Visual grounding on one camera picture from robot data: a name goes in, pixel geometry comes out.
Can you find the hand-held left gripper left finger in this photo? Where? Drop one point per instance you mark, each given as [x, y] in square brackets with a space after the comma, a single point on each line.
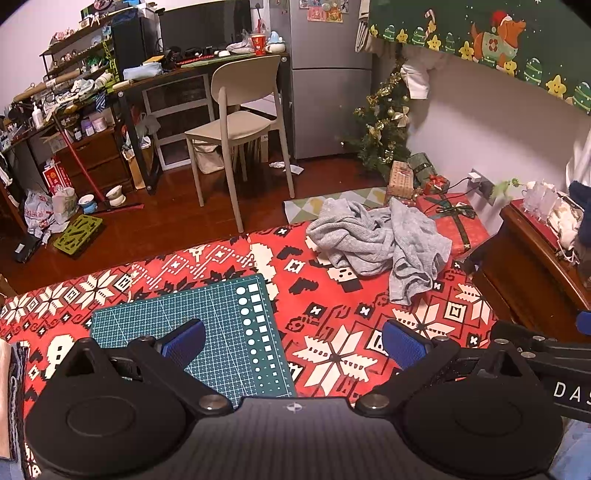
[184, 342]

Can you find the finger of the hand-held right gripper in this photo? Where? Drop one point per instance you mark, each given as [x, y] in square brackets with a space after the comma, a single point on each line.
[585, 323]
[554, 348]

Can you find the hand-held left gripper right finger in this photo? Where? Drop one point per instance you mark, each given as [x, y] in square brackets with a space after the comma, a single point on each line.
[402, 344]

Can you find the grey t-shirt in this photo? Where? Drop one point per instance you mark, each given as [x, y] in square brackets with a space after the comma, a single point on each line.
[369, 240]

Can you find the green cutting mat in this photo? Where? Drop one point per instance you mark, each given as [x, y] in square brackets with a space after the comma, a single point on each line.
[217, 314]

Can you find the wooden nightstand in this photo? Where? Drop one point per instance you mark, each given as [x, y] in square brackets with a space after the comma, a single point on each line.
[517, 267]

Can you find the white patterned bag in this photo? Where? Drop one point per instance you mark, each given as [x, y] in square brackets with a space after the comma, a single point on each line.
[565, 221]

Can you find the red patterned knit blanket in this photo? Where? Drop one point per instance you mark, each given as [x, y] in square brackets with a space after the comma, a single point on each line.
[300, 318]

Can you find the large red gift box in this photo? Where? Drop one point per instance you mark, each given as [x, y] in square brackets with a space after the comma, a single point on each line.
[443, 221]

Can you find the dark blue cloth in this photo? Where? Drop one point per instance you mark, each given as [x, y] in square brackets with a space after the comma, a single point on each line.
[581, 194]

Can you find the clear plastic cups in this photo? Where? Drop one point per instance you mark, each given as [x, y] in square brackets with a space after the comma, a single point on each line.
[540, 198]

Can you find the green plastic board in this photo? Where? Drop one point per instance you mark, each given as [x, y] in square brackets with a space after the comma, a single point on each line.
[78, 233]

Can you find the green plant sprig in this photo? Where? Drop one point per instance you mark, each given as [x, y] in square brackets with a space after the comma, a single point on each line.
[505, 187]

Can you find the white bowl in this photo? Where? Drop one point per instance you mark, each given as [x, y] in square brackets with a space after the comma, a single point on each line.
[115, 196]

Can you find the small red gift box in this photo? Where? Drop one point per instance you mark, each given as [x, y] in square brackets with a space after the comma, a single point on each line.
[436, 184]

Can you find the white hanging garment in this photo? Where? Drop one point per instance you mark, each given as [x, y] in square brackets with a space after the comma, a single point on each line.
[581, 159]

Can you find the beige patterned gift box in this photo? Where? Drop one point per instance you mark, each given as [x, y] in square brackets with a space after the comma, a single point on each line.
[399, 180]

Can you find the green white triangle rug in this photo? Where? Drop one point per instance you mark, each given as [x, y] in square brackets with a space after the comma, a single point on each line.
[304, 205]

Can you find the blue bowl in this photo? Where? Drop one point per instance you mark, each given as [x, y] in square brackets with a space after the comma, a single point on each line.
[87, 203]

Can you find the brown paper bag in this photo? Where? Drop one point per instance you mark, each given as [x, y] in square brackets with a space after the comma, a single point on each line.
[136, 170]

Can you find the green gift box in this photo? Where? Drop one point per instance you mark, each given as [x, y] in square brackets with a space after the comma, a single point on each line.
[422, 166]

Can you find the denim cloth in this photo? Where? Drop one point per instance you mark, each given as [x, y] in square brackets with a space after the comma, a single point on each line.
[21, 415]

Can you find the small black box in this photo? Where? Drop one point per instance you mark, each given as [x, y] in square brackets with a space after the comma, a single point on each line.
[27, 249]

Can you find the white plastic bags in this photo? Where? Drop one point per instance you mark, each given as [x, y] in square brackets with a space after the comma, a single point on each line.
[41, 212]

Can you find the white paper scrap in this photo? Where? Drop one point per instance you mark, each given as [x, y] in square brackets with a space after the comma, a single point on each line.
[286, 168]

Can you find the small Christmas tree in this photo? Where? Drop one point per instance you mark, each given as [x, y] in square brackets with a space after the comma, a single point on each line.
[381, 138]

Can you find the red white cardboard box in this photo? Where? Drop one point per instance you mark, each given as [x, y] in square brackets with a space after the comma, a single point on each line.
[57, 177]

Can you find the grey refrigerator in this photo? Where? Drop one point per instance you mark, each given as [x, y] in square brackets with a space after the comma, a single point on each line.
[323, 101]

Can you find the white hanging cloth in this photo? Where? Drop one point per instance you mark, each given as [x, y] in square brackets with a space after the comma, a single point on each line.
[415, 78]

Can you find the white pump bottle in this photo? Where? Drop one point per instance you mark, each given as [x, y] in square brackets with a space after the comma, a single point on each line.
[37, 117]

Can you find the beige plastic chair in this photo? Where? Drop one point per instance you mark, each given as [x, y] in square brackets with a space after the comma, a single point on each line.
[244, 78]

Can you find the cluttered wooden side table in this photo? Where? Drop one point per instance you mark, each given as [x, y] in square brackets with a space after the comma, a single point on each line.
[55, 104]

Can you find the light blue pouch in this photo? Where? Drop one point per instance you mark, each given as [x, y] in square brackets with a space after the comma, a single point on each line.
[143, 71]

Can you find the black computer case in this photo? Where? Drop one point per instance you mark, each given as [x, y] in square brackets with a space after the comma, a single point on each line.
[134, 41]

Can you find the red paper cup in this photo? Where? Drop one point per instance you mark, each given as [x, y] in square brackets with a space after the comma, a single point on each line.
[259, 45]

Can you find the black monitor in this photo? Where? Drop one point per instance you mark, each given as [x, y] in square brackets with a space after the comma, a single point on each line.
[203, 27]

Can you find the cluttered black metal shelf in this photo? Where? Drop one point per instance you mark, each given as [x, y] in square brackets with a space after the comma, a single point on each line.
[69, 46]

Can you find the striped hanging cloth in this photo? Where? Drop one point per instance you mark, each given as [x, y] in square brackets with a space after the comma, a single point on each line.
[361, 27]

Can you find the colourful fridge stickers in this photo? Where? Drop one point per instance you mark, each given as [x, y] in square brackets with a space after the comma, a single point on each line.
[325, 11]

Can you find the white wall socket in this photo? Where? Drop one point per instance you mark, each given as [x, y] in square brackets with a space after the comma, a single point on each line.
[480, 182]

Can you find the black frame desk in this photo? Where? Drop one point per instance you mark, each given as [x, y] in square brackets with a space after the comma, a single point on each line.
[152, 82]

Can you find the green Christmas wall banner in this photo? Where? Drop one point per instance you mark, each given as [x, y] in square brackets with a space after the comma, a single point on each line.
[438, 18]

